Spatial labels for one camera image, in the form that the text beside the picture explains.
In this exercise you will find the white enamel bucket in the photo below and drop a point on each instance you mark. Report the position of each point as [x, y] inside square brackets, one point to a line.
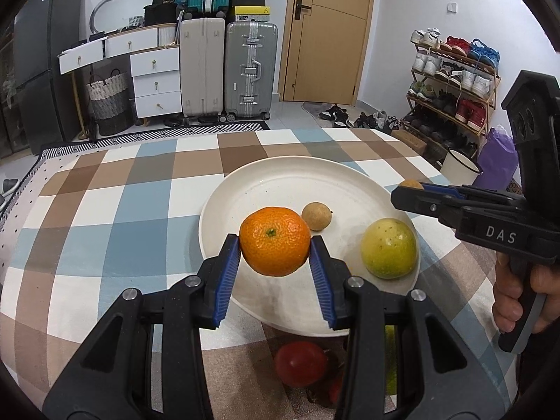
[457, 166]

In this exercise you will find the black hat box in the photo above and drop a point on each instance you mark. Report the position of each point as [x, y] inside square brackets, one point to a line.
[159, 15]

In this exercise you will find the wicker laundry basket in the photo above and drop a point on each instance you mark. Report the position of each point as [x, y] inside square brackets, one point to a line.
[108, 105]

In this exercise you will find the white drawer cabinet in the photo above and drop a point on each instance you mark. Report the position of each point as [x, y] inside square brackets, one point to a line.
[156, 83]

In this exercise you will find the yellow-green round fruit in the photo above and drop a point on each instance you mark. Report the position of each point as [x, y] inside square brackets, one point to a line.
[388, 248]

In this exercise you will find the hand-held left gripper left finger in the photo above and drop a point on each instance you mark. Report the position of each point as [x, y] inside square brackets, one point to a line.
[227, 281]

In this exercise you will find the yellow black shoe box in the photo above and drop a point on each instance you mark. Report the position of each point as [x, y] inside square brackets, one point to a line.
[252, 14]

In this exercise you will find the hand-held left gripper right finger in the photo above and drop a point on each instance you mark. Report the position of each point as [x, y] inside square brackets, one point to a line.
[322, 289]

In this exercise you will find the orange mandarin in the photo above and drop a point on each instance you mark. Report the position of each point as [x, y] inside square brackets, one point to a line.
[274, 243]

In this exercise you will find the grey door mat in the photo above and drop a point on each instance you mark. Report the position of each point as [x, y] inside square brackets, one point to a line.
[311, 111]

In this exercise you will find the plain black shoe box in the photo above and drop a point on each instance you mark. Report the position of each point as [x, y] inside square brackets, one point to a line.
[248, 0]

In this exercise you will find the silver suitcase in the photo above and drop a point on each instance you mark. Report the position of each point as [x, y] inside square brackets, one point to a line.
[251, 70]

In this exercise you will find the rows of shoes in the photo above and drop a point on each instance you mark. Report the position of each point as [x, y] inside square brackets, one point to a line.
[455, 78]

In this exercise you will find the red tomato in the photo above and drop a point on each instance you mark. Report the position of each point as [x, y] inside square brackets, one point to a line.
[301, 364]

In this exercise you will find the wooden door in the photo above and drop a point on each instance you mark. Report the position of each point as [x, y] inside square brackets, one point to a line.
[328, 39]

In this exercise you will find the dark grey fridge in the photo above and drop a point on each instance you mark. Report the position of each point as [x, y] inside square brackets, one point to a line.
[48, 70]

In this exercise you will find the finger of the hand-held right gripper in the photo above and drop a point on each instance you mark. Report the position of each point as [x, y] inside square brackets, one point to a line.
[446, 191]
[415, 201]

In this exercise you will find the beige suitcase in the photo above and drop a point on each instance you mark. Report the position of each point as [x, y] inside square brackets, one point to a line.
[202, 70]

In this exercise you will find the pile of dark shoes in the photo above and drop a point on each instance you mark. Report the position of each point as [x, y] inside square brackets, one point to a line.
[372, 121]

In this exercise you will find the wooden shoe rack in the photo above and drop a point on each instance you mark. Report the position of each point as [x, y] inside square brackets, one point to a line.
[490, 96]

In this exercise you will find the purple bag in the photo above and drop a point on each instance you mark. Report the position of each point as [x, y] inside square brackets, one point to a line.
[496, 157]

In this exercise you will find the chrome curved tube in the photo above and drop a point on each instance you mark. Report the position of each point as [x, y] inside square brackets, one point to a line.
[105, 4]

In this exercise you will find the brown cardboard box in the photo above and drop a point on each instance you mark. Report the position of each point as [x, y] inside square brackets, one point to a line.
[409, 141]

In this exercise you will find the white round plate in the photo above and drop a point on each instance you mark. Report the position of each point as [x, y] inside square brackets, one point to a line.
[280, 183]

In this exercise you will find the checked blanket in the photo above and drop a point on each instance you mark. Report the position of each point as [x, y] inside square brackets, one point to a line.
[109, 227]

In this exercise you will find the white desk with drawers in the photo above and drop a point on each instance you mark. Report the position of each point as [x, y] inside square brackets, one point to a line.
[109, 48]

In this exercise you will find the person's right hand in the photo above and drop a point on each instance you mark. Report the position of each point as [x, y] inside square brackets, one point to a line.
[506, 302]

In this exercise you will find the black white sneakers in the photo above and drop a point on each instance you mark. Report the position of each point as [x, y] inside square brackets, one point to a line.
[333, 113]

